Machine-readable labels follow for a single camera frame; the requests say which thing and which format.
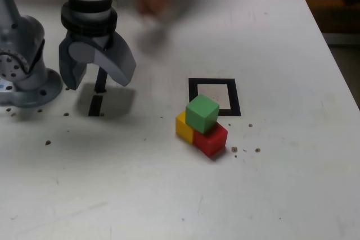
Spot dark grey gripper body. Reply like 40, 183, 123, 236
66, 33, 115, 52

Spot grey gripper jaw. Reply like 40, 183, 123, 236
69, 31, 137, 88
58, 33, 88, 91

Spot yellow cube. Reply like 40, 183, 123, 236
175, 110, 195, 144

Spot green cube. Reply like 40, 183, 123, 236
185, 94, 221, 135

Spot red cube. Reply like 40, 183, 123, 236
192, 123, 228, 158

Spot black tape square outline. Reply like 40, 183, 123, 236
188, 78, 242, 117

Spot black tape strip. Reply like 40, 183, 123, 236
88, 64, 109, 117

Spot brown cardboard box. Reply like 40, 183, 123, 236
303, 0, 360, 34

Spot grey metal bar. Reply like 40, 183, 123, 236
322, 32, 360, 46

